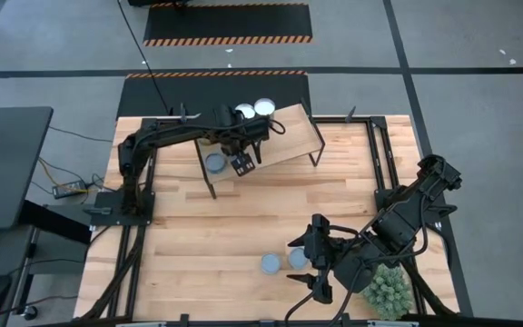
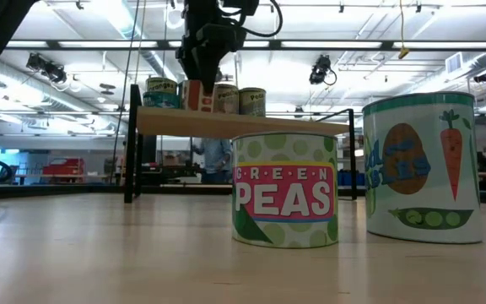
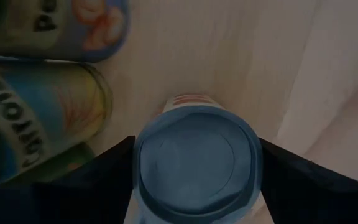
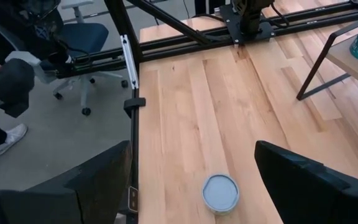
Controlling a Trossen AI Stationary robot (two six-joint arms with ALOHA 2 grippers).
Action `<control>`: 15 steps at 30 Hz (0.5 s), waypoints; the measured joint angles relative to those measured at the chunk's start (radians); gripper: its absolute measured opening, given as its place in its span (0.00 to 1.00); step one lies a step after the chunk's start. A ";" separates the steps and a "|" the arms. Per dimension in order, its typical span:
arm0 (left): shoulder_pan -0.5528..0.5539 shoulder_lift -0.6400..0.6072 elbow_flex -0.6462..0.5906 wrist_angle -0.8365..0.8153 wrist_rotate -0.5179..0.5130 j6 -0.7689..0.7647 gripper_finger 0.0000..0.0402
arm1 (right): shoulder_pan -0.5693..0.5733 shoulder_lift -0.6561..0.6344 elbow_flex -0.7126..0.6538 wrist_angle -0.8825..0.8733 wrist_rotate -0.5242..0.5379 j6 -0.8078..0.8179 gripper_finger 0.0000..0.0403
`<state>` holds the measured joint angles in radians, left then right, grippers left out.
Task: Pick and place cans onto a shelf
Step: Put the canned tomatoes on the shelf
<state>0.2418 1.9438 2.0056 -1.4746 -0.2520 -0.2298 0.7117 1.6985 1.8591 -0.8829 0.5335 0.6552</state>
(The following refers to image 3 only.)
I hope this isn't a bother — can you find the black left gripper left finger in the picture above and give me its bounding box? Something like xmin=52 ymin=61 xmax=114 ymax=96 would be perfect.
xmin=32 ymin=136 xmax=136 ymax=224

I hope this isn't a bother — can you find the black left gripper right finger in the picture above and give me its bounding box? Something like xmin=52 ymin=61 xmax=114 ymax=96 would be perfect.
xmin=259 ymin=138 xmax=358 ymax=224

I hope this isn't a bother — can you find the tomato label can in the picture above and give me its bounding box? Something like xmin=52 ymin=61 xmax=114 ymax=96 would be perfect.
xmin=132 ymin=93 xmax=264 ymax=224

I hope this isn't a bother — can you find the carrots label can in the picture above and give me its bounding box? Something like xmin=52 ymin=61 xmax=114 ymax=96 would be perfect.
xmin=0 ymin=58 xmax=114 ymax=187

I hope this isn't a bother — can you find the peaches label can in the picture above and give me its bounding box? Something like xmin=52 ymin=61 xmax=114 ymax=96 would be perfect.
xmin=0 ymin=0 xmax=131 ymax=63

